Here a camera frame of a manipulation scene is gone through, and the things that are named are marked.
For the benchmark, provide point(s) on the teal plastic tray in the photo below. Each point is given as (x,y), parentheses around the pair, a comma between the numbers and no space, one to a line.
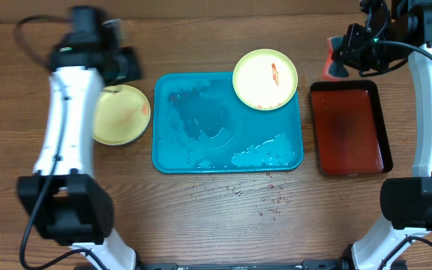
(201,126)

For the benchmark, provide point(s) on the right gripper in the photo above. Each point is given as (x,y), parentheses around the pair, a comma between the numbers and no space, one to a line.
(346,50)

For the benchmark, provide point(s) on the red and grey sponge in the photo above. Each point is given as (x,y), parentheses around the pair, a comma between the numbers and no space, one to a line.
(334,70)

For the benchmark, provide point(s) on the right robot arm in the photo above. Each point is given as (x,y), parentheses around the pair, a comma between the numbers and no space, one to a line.
(406,203)

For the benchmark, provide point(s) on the black and red tray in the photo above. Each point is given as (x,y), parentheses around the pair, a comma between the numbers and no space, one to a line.
(349,128)

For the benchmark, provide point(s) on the yellow-green plate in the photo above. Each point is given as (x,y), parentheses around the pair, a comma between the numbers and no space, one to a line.
(265,79)
(122,115)

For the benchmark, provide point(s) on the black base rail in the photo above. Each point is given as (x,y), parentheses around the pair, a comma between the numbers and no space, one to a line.
(308,264)

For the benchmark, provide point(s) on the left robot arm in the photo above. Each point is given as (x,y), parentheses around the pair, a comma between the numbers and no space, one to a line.
(63,201)

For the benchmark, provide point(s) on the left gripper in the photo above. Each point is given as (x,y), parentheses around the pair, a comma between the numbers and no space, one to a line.
(135,73)

